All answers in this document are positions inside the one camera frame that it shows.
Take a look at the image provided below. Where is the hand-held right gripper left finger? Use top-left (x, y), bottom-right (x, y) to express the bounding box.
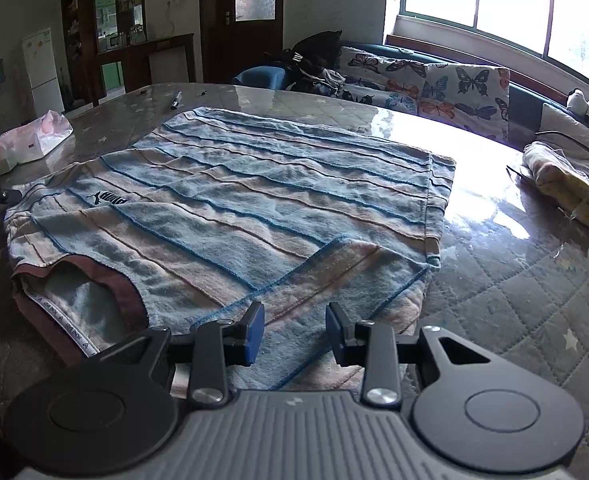
top-left (92, 301), bottom-right (266, 409)

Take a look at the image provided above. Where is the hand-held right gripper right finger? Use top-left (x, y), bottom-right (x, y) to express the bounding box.
top-left (325, 301), bottom-right (492, 409)

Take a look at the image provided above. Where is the striped blue beige towel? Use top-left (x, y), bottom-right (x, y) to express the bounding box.
top-left (4, 106), bottom-right (456, 392)

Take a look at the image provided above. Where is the pink white tissue pack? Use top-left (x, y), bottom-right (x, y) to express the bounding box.
top-left (0, 110), bottom-right (74, 177)

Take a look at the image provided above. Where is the white refrigerator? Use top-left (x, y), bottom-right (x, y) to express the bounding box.
top-left (21, 27), bottom-right (66, 116)

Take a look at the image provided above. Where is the dark wooden sideboard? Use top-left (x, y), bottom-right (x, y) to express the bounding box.
top-left (97, 33), bottom-right (196, 106)

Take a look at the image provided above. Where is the dark wooden display cabinet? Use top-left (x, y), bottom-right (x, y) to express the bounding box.
top-left (61, 0), bottom-right (148, 107)

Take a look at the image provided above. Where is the blue chair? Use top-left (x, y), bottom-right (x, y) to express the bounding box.
top-left (231, 62), bottom-right (296, 92)

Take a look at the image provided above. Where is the long butterfly print cushion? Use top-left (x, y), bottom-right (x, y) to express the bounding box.
top-left (338, 46), bottom-right (429, 112)

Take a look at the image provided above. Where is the square butterfly print cushion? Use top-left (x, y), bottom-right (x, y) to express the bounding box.
top-left (421, 62), bottom-right (511, 142)

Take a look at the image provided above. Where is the yellow blanket in plastic bag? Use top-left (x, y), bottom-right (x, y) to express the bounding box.
top-left (521, 141), bottom-right (589, 232)

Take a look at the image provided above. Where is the black bag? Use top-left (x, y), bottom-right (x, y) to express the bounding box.
top-left (280, 30), bottom-right (344, 95)

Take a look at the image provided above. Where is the blue sofa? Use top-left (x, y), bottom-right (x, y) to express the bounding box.
top-left (338, 41), bottom-right (589, 161)

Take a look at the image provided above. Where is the dark wooden glazed door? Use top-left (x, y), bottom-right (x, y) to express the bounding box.
top-left (199, 0), bottom-right (286, 84)

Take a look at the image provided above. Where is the grey cushion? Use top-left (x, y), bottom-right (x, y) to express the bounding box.
top-left (538, 102), bottom-right (589, 183)

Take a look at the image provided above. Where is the white plush toy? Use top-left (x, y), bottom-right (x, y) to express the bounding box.
top-left (567, 88), bottom-right (589, 117)

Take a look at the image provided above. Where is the green framed window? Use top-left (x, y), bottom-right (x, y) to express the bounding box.
top-left (398, 0), bottom-right (589, 86)

